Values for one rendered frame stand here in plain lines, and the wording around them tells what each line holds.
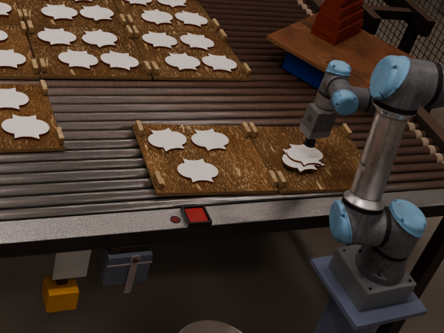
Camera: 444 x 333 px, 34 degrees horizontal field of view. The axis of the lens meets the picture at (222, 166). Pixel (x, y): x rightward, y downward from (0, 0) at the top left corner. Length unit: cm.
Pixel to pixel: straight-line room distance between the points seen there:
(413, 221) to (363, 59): 120
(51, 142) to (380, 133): 101
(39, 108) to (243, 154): 69
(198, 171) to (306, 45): 96
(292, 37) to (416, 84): 128
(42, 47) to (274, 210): 108
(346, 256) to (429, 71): 62
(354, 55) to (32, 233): 165
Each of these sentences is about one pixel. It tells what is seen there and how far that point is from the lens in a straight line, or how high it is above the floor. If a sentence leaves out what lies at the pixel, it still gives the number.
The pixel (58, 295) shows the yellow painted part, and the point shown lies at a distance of 217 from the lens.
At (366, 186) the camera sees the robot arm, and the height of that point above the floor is 125.
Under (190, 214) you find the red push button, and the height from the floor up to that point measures 93.
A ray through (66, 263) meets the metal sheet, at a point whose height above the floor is 80.
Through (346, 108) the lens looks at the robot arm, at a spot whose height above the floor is 127.
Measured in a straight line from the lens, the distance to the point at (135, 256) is 211.
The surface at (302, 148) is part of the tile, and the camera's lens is 251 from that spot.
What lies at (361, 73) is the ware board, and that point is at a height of 104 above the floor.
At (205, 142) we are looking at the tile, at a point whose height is 94.
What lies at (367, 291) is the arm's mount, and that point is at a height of 95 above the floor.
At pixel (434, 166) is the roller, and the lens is 284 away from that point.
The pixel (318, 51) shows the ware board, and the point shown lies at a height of 104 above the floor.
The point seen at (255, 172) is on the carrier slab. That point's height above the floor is 94.
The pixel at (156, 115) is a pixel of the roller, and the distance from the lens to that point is 254.
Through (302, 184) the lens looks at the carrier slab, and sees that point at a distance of 241.
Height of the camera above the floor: 233
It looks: 36 degrees down
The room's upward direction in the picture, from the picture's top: 18 degrees clockwise
